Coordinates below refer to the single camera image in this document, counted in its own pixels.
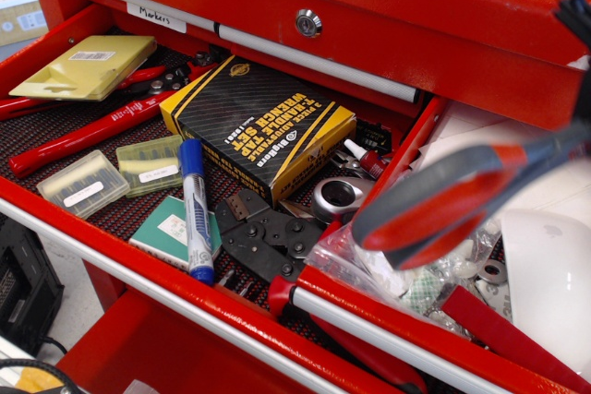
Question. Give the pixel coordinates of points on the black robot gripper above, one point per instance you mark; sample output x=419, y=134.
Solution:
x=575, y=15

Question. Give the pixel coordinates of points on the red grey handled scissors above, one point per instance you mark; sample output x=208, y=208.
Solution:
x=429, y=213

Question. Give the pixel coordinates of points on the silver drawer lock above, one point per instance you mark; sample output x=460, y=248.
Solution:
x=308, y=23

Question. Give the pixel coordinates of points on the right open red drawer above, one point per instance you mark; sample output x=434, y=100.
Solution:
x=397, y=331

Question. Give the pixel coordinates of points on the open red drawer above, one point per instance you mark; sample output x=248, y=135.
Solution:
x=397, y=331
x=161, y=326

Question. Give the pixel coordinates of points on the left open red drawer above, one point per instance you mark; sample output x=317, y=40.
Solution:
x=161, y=326

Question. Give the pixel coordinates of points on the white apple mouse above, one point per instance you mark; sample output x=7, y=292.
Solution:
x=547, y=258

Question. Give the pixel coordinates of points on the red threadlocker bottle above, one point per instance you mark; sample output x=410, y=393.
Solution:
x=368, y=161

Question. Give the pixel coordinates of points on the clear bag of adhesive mounts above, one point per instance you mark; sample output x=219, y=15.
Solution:
x=418, y=291

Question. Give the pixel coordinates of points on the steel washer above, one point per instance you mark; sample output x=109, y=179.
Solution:
x=493, y=272

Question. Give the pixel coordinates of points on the silver grey tape measure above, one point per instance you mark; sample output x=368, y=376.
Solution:
x=339, y=198

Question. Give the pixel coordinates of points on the black yellow tap wrench box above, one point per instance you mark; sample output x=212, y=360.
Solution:
x=268, y=130

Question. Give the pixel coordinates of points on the red tool chest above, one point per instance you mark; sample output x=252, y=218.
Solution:
x=509, y=57

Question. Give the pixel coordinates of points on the white markers label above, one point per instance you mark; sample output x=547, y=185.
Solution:
x=156, y=17

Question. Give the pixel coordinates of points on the blue white marker pen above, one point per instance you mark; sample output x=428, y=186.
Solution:
x=200, y=261

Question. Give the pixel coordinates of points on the green clear bit case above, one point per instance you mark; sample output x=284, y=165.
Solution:
x=151, y=165

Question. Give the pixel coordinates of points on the green white small box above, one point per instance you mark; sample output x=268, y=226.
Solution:
x=163, y=234

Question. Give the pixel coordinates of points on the yellow flat plastic case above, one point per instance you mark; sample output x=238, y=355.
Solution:
x=90, y=70

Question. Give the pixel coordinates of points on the clear drill bit case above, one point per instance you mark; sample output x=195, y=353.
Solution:
x=85, y=186

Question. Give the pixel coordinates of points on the cardboard box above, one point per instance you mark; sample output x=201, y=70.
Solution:
x=21, y=20

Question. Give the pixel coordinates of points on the black electronic device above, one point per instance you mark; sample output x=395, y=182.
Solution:
x=31, y=293

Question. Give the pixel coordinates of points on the yellow sponge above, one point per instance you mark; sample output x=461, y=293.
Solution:
x=36, y=380

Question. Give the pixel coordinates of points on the black crimping tool red handles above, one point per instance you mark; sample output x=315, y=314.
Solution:
x=273, y=245

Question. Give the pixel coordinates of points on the red handled crimping pliers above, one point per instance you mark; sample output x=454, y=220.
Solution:
x=148, y=86

